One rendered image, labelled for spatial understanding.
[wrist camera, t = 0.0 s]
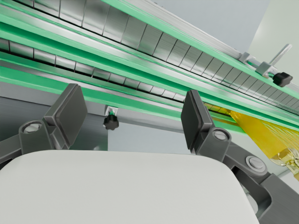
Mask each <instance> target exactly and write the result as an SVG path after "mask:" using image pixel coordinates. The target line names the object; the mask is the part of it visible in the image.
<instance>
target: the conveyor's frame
mask: <svg viewBox="0 0 299 224"><path fill-rule="evenodd" d="M126 1H128V2H130V3H131V4H133V5H135V6H137V7H139V8H141V9H143V10H144V11H146V12H148V13H150V14H152V15H154V16H156V17H157V18H159V19H161V20H163V21H165V22H167V23H169V24H170V25H173V26H174V27H176V28H178V29H180V30H182V31H184V32H186V33H187V34H189V35H191V36H193V37H195V38H197V39H199V40H200V41H202V42H204V43H206V44H208V45H210V46H211V47H214V48H215V49H217V50H219V51H221V52H223V53H225V54H227V55H228V56H230V57H232V58H234V59H236V60H238V61H239V59H240V57H239V53H240V52H239V51H237V50H236V49H233V48H231V47H230V46H228V45H227V44H225V43H223V42H221V41H219V40H218V39H216V38H214V37H212V36H211V35H209V34H207V33H205V32H204V31H202V30H200V29H199V28H197V27H195V26H193V25H191V24H190V23H188V22H186V21H184V20H183V19H181V18H179V17H178V16H176V15H174V14H173V13H171V12H169V11H167V10H166V8H165V7H163V6H162V7H160V6H158V5H157V3H155V2H154V3H153V2H152V1H150V0H126ZM86 2H87V0H86ZM86 2H85V7H86ZM60 6H61V0H60ZM109 7H110V5H109ZM60 10H61V7H60ZM108 12H109V8H108V11H107V15H108ZM84 15H85V9H84ZM84 15H83V20H84ZM107 15H106V19H107ZM59 16H60V11H59ZM59 19H60V17H59ZM128 19H129V16H128ZM127 22H128V20H127ZM127 22H126V25H127ZM105 23H106V20H105ZM126 25H125V28H126ZM82 26H83V21H82ZM82 26H81V28H82ZM146 26H147V24H146ZM104 28H105V24H104ZM104 28H103V31H104ZM145 28H146V27H145ZM124 31H125V29H124ZM123 34H124V32H123ZM102 35H103V32H102ZM142 36H143V35H142ZM122 37H123V35H122ZM121 40H122V39H121ZM139 43H140V42H139ZM120 44H121V41H120ZM286 87H288V88H290V89H292V90H294V91H296V92H297V93H299V86H298V85H296V84H294V83H292V82H290V84H288V85H286Z"/></svg>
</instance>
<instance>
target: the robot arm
mask: <svg viewBox="0 0 299 224"><path fill-rule="evenodd" d="M87 113H88V110H87V107H86V104H85V100H84V96H83V92H82V89H81V86H80V85H78V84H75V83H69V84H68V86H67V87H66V88H65V90H64V91H63V92H62V93H61V94H60V96H59V97H58V98H57V100H56V101H55V102H54V104H53V105H52V106H51V107H50V109H49V110H48V111H47V112H46V114H45V115H44V117H43V118H42V120H39V119H36V120H30V121H28V122H26V123H24V124H23V125H21V126H20V128H19V134H17V135H15V136H12V137H10V138H7V139H5V140H3V141H1V142H0V224H299V194H298V193H297V192H296V191H295V190H293V189H292V188H291V187H290V186H288V185H287V184H286V183H285V182H283V181H282V180H281V179H280V178H278V177H277V176H276V175H275V174H274V173H272V174H270V173H269V172H268V171H267V166H266V164H265V163H264V162H263V161H262V160H261V159H260V158H258V157H257V156H255V155H254V154H252V153H250V152H249V151H247V150H245V149H244V148H242V147H240V146H239V145H237V144H235V143H234V142H232V141H231V140H232V136H231V134H230V133H229V132H228V131H227V130H225V129H223V128H221V127H216V126H215V124H214V122H213V119H212V117H211V115H210V113H209V111H208V108H207V106H205V105H204V104H203V102H202V99H201V97H200V95H199V93H198V91H197V90H192V89H191V90H189V91H187V94H186V98H185V101H184V105H183V108H182V112H181V121H182V127H183V131H184V135H185V139H186V144H187V148H188V150H190V153H191V154H194V155H191V154H176V153H153V152H117V151H88V150H69V148H70V146H71V145H73V144H74V141H75V139H76V137H77V135H78V133H79V131H80V129H81V127H82V125H83V123H84V120H85V118H86V116H87ZM242 188H246V189H247V190H248V191H249V195H250V196H251V197H252V198H253V199H254V200H255V201H256V203H257V206H258V211H257V213H256V214H255V213H254V211H253V208H252V206H251V204H250V202H249V200H248V198H247V196H246V194H245V192H244V190H243V189H242Z"/></svg>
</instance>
